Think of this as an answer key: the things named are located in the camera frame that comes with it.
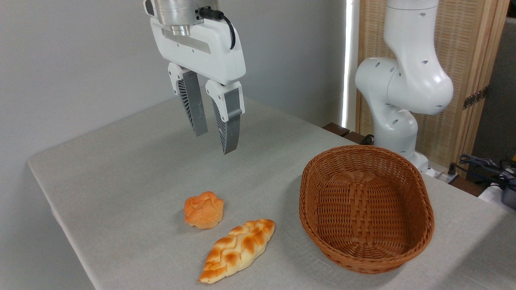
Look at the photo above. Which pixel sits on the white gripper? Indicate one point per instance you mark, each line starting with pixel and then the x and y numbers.
pixel 217 56

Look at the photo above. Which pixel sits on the round orange bread roll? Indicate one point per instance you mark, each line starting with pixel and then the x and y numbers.
pixel 203 210

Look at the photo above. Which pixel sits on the long braided bread loaf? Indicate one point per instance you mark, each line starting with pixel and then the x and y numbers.
pixel 238 249

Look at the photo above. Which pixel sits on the brown wicker oval basket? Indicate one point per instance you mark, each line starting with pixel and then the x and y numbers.
pixel 363 209

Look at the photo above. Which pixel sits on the dark metal screen hinge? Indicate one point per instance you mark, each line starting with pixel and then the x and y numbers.
pixel 475 98

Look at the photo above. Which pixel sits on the wooden rattan folding screen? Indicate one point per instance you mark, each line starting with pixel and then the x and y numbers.
pixel 471 48

